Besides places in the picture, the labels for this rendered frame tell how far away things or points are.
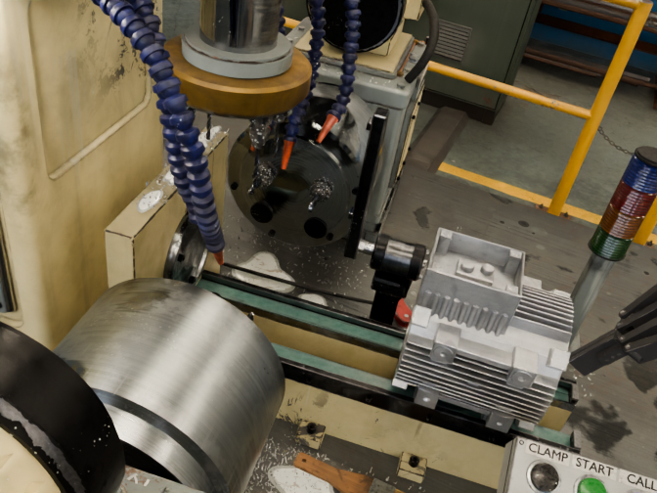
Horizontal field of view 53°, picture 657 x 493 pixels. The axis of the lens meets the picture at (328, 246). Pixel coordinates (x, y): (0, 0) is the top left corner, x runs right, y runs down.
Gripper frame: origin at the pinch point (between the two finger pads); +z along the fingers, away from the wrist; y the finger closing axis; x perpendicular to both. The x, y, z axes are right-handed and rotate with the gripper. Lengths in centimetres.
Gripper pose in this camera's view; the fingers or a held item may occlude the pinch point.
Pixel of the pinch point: (599, 352)
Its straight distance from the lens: 88.4
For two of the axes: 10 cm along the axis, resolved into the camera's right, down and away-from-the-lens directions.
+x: 7.5, 6.3, 1.9
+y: -2.6, 5.6, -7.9
